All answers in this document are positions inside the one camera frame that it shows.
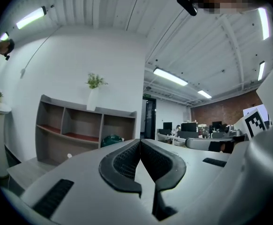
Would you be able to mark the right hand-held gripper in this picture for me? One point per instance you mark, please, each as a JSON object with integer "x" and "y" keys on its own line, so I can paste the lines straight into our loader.
{"x": 256, "y": 123}

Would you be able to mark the white vase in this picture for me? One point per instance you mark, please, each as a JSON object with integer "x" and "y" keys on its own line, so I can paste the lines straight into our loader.
{"x": 92, "y": 99}

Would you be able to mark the person's right hand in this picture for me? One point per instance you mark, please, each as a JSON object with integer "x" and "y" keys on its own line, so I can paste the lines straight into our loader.
{"x": 217, "y": 146}

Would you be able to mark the green plant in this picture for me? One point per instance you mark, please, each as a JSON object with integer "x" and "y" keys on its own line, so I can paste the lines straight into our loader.
{"x": 94, "y": 81}

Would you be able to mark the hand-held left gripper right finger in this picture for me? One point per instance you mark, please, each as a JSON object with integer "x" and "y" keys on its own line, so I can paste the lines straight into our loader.
{"x": 164, "y": 165}

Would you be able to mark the green and white packet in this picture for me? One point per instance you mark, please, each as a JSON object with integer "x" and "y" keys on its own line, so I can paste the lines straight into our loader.
{"x": 111, "y": 141}

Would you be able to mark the black head-worn camera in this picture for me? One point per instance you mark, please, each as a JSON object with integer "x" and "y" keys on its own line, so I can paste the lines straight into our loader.
{"x": 187, "y": 3}

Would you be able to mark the wooden shelf unit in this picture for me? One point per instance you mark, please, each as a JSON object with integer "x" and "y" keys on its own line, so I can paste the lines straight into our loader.
{"x": 80, "y": 116}

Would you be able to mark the black computer monitor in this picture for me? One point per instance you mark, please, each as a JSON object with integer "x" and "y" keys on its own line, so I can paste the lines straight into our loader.
{"x": 167, "y": 125}
{"x": 217, "y": 124}
{"x": 188, "y": 127}

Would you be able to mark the green exit sign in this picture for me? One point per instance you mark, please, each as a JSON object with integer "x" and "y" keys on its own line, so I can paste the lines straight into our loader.
{"x": 147, "y": 95}

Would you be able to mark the ceiling tube light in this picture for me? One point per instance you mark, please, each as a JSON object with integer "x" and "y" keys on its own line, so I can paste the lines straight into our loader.
{"x": 31, "y": 17}
{"x": 4, "y": 36}
{"x": 263, "y": 23}
{"x": 170, "y": 77}
{"x": 261, "y": 70}
{"x": 204, "y": 94}

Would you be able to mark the black door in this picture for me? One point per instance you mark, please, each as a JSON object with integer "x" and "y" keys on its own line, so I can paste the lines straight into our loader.
{"x": 149, "y": 118}

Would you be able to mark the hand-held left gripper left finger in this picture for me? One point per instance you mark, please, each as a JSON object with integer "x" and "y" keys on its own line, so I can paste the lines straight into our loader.
{"x": 117, "y": 167}

